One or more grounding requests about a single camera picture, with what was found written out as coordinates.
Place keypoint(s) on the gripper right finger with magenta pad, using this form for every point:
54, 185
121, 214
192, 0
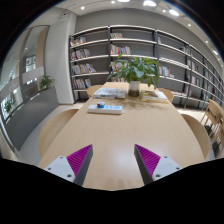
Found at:
152, 166

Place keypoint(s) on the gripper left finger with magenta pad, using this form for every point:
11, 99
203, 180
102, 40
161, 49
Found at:
74, 167

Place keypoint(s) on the blue and red charger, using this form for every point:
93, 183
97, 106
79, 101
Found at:
100, 104

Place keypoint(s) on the wooden chair near left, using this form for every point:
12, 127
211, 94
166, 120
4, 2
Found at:
52, 128

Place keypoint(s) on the wooden chair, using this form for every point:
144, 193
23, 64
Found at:
167, 93
215, 115
52, 128
199, 132
91, 90

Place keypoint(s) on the wooden chair near right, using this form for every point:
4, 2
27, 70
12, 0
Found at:
199, 132

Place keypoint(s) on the white power strip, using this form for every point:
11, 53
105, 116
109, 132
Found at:
107, 109

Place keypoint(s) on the grey counter partition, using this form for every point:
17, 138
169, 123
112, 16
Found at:
25, 120

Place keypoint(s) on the book stack on right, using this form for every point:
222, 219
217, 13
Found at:
156, 96

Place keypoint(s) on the white plant pot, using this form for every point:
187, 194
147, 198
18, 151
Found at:
134, 89

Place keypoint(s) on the wooden chair far left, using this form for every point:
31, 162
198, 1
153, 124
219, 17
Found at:
91, 90

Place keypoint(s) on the wooden chair at far right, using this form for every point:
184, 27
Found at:
215, 115

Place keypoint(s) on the small plant on counter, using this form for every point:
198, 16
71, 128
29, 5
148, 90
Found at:
45, 82

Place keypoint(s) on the large grey bookshelf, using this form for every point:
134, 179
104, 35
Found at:
192, 76

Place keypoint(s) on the green potted plant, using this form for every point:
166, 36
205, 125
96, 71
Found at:
136, 69

